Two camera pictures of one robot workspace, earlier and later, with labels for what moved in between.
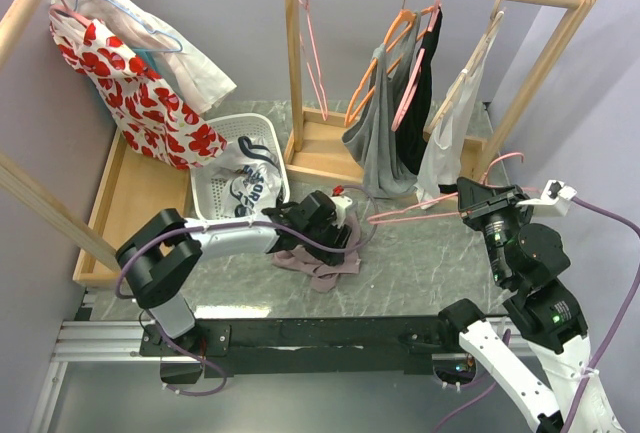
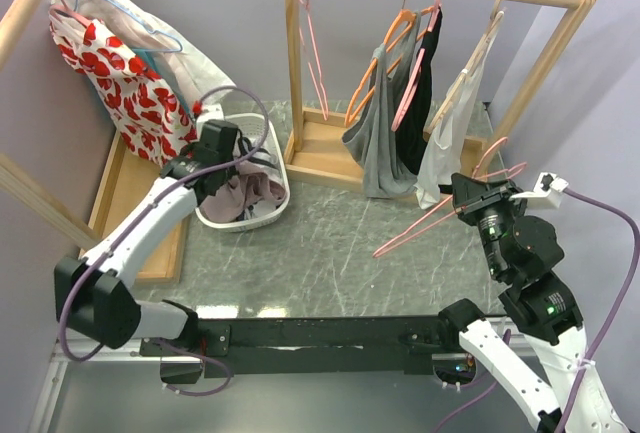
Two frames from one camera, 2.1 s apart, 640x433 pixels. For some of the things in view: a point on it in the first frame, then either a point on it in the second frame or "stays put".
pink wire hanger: x=380 y=217 -> x=505 y=172
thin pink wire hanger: x=306 y=6 stays put
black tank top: x=410 y=133 stays put
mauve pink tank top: x=324 y=276 -> x=229 y=203
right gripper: x=476 y=199 stays put
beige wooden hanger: x=493 y=26 stays put
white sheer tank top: x=450 y=136 stays put
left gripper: x=338 y=235 -> x=233 y=172
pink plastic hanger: x=411 y=86 stays put
